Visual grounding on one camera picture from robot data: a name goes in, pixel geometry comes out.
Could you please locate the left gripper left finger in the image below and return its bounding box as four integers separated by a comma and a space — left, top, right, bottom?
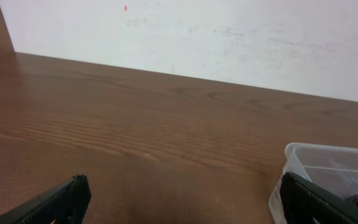
0, 175, 91, 224

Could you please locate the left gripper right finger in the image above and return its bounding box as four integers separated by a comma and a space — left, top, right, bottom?
280, 172, 358, 224

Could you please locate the clear plastic container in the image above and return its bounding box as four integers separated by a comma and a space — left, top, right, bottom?
268, 143, 358, 224

